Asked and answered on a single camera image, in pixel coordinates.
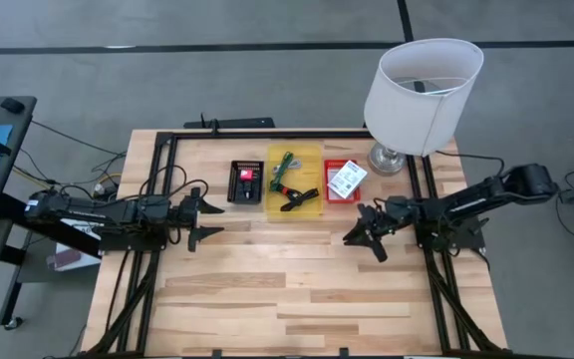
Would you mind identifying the black router box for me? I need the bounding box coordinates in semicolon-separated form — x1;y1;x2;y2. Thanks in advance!
182;113;276;130

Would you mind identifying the yellow floor cable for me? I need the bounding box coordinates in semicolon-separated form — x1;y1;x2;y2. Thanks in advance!
12;166;124;193

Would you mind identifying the grey side desk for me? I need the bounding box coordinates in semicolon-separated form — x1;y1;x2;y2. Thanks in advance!
0;95;38;336

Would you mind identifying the green braided cable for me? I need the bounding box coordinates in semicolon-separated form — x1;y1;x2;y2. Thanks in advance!
270;151;296;190

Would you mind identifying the black aluminium table frame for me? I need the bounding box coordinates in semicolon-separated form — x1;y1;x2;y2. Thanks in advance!
82;130;508;358

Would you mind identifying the maroon flat packet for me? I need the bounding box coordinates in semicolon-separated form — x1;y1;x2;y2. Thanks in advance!
46;248;84;272

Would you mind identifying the black lamp cord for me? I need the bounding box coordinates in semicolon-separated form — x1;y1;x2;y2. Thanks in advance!
433;151;507;178

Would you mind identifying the black cable red tie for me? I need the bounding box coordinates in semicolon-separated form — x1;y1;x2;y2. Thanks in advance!
268;181;321;213

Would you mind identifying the red slotted plastic basket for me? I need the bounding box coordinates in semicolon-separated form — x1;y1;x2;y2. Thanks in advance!
323;159;362;205

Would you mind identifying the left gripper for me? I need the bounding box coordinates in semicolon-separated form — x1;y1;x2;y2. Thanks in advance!
165;186;226;253

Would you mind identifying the black computer mouse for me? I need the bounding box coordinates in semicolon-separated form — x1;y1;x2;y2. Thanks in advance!
0;98;26;114

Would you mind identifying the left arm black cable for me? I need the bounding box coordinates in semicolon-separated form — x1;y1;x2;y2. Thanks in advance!
57;164;211;245

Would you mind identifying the yellow translucent plastic bin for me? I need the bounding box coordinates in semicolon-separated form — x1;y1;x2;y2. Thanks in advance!
265;143;325;222

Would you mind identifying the black metal support beam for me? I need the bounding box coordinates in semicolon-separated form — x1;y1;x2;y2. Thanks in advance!
0;192;105;258

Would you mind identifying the white cardboard box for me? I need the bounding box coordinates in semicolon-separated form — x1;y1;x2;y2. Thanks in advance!
55;218;107;273

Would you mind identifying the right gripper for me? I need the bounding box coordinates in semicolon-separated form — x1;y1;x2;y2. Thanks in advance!
342;195;421;264

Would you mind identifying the white green acer box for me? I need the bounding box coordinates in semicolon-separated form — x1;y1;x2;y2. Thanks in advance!
326;159;369;200

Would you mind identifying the black slotted plastic basket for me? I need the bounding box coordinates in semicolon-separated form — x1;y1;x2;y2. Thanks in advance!
226;159;265;205

